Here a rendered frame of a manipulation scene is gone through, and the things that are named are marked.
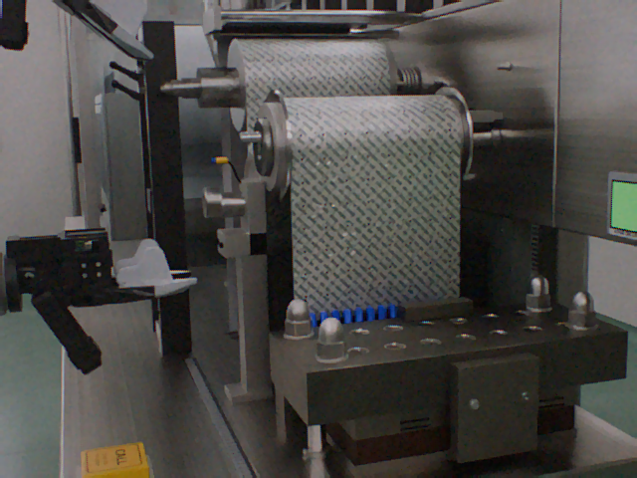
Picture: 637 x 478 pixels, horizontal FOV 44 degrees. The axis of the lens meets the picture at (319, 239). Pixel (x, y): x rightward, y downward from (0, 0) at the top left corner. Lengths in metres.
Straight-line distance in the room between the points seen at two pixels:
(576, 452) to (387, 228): 0.36
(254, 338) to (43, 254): 0.32
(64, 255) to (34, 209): 5.63
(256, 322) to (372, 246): 0.20
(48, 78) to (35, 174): 0.76
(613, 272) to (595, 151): 3.83
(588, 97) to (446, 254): 0.28
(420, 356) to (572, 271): 0.54
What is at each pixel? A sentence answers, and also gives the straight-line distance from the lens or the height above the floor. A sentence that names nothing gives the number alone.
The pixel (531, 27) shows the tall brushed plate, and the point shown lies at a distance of 1.08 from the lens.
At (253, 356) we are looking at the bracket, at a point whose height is 0.96.
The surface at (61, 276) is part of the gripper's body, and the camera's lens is 0.95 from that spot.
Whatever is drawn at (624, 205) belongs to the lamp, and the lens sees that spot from 0.92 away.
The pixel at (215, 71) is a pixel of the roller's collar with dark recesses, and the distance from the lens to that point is 1.25.
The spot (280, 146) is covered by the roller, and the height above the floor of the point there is 1.25.
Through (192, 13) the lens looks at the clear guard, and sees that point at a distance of 2.01.
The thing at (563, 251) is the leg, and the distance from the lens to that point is 1.33.
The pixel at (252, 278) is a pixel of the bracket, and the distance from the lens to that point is 1.07.
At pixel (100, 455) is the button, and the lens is 0.93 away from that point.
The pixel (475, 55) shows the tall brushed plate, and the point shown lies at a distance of 1.21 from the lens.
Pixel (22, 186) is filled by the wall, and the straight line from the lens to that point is 6.54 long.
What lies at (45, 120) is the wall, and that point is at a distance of 6.51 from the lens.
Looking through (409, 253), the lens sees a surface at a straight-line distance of 1.05.
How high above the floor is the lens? 1.30
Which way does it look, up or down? 10 degrees down
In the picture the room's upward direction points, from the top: 1 degrees counter-clockwise
